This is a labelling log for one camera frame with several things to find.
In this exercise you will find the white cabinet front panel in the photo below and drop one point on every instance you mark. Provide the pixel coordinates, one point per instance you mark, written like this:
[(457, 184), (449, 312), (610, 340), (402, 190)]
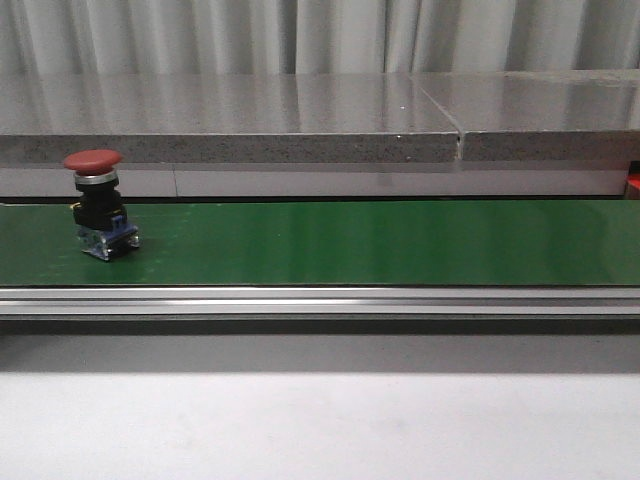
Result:
[(414, 179)]

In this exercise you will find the red mushroom push button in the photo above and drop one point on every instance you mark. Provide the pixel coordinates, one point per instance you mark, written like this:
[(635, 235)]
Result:
[(103, 228)]

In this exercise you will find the aluminium conveyor side rail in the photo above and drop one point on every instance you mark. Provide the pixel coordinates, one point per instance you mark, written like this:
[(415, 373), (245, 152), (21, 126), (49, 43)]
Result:
[(96, 302)]

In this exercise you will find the grey stone countertop slab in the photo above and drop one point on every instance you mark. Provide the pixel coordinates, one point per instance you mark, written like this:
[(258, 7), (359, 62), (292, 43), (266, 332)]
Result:
[(222, 119)]

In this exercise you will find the red object at right edge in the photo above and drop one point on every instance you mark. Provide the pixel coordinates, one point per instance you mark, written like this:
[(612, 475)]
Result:
[(632, 187)]

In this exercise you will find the grey stone slab right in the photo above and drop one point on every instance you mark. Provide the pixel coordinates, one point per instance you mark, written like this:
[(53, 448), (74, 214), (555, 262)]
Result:
[(589, 116)]

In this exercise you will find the grey pleated curtain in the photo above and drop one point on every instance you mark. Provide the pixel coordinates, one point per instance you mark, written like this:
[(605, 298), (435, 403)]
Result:
[(303, 37)]

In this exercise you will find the green conveyor belt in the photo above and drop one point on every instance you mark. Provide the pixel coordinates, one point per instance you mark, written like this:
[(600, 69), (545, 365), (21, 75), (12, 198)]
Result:
[(428, 242)]

